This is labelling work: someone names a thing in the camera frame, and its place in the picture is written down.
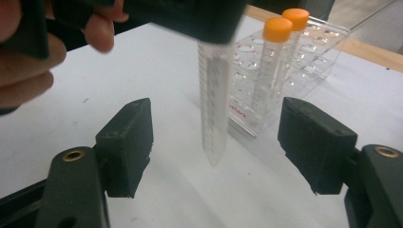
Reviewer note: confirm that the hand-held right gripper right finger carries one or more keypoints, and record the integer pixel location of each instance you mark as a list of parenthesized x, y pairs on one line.
[(316, 145)]

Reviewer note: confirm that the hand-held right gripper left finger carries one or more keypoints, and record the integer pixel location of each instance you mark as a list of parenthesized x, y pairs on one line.
[(126, 148)]

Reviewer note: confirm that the red cap centrifuge tube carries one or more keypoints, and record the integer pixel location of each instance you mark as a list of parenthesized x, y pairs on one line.
[(215, 95)]

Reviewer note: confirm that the orange cap centrifuge tube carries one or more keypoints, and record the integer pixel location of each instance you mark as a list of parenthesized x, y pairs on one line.
[(296, 17), (277, 30)]

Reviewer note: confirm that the clear acrylic tube rack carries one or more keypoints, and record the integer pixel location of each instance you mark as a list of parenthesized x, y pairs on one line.
[(316, 47)]

